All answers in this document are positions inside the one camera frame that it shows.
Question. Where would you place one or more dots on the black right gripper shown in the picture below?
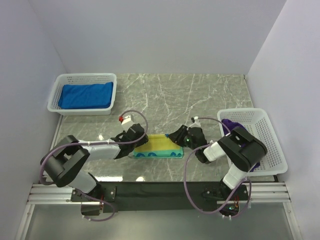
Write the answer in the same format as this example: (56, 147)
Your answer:
(177, 136)

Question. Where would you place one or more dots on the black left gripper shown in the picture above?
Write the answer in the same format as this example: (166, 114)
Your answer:
(142, 141)

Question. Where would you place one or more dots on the yellow teal patterned towel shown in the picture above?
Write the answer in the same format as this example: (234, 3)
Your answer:
(158, 146)

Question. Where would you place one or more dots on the blue towel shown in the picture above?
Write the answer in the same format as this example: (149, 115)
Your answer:
(87, 96)

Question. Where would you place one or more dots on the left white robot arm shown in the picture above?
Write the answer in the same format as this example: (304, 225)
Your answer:
(64, 163)

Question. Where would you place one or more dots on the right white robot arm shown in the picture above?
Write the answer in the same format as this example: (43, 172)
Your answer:
(243, 149)

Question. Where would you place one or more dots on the purple towel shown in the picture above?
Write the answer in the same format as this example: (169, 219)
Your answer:
(231, 125)

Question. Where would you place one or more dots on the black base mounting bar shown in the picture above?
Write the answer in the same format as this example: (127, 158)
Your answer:
(156, 196)

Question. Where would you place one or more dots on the right white plastic basket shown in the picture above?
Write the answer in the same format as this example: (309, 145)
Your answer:
(256, 121)

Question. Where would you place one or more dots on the white plastic basket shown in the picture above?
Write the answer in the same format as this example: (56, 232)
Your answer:
(80, 79)
(256, 121)

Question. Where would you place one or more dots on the left white plastic basket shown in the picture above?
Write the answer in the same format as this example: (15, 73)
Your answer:
(80, 79)

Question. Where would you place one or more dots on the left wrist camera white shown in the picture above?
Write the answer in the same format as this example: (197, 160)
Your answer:
(126, 122)

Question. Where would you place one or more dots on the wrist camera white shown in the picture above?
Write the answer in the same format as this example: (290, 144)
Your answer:
(195, 122)
(126, 122)

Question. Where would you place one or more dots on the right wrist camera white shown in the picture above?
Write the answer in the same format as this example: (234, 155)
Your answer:
(195, 122)

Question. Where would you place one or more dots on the aluminium rail frame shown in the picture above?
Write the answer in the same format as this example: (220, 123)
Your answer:
(50, 215)

